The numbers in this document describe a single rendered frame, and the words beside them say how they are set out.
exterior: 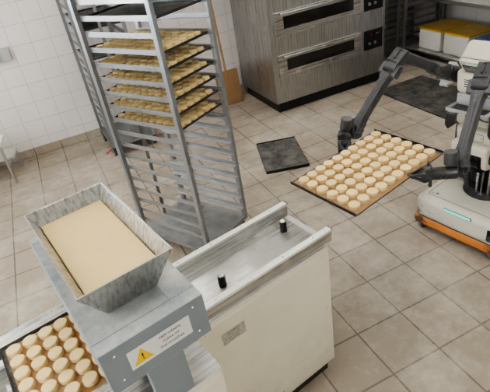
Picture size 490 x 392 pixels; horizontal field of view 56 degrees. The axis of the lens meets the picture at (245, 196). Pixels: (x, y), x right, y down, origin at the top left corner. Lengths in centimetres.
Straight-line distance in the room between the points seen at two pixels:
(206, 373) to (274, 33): 403
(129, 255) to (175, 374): 39
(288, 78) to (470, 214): 282
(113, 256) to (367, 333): 170
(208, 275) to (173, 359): 56
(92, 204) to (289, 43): 379
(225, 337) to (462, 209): 191
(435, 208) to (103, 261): 237
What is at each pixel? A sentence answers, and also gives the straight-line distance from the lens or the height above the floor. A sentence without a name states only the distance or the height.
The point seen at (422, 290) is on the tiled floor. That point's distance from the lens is 302.
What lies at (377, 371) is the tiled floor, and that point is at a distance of 262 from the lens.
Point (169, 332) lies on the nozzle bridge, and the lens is 139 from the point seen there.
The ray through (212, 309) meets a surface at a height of 88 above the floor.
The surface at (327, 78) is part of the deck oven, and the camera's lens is 559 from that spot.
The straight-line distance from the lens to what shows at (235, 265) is 196.
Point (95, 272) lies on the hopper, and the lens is 144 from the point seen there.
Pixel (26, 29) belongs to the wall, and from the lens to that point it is 548.
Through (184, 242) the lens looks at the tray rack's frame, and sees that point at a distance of 331.
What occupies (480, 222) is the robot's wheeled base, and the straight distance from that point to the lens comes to 317.
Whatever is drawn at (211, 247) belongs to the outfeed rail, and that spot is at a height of 89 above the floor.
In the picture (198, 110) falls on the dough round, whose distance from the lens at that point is 293.
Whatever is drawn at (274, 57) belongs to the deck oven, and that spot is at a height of 65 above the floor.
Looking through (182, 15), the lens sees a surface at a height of 159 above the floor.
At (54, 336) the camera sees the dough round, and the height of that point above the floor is 92.
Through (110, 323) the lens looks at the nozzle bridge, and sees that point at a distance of 140.
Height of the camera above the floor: 212
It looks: 33 degrees down
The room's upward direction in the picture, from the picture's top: 10 degrees counter-clockwise
